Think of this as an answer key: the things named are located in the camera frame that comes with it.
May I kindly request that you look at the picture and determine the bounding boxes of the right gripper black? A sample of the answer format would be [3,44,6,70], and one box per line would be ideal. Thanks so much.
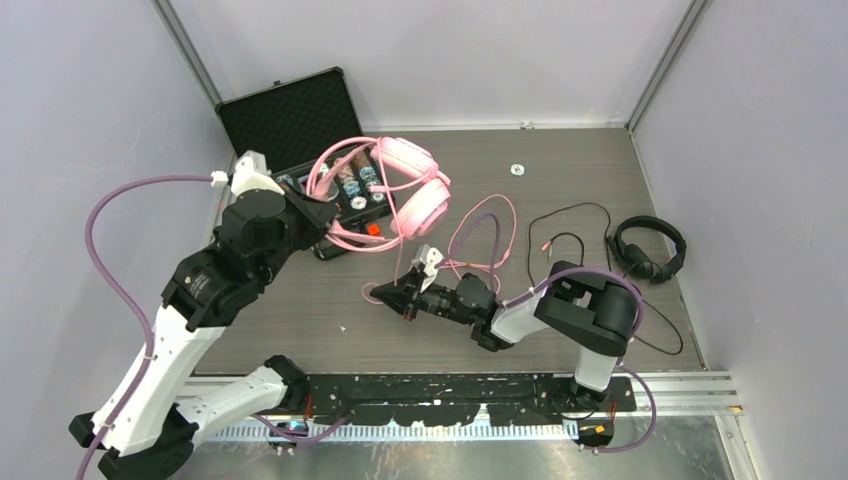
[371,265,476,326]

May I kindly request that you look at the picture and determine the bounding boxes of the pink headphones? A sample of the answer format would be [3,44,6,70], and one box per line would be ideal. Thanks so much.
[305,136,451,253]

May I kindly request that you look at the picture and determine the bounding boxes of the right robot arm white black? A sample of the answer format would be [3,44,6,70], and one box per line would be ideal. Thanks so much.
[367,261,645,411]

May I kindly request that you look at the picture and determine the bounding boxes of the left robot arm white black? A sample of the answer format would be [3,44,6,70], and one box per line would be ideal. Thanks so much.
[69,184,337,479]

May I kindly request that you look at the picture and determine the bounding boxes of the black headphones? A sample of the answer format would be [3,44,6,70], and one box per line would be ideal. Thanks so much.
[605,215,688,284]

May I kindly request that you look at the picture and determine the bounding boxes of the black poker chip case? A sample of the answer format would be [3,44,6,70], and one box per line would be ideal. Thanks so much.
[215,67,391,235]

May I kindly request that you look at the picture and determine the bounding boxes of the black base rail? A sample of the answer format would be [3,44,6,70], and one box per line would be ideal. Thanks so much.
[284,373,637,427]

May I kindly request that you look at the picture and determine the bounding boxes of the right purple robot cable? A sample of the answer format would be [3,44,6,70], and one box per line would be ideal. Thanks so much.
[433,213,658,455]

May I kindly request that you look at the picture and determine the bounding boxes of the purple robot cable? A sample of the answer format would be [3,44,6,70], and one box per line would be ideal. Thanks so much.
[74,174,230,480]
[433,213,658,455]

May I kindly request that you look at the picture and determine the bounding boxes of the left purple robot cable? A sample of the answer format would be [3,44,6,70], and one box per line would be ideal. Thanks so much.
[74,174,230,480]

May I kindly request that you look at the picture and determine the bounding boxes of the black headphone cable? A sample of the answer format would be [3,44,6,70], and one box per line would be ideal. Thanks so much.
[527,201,685,356]

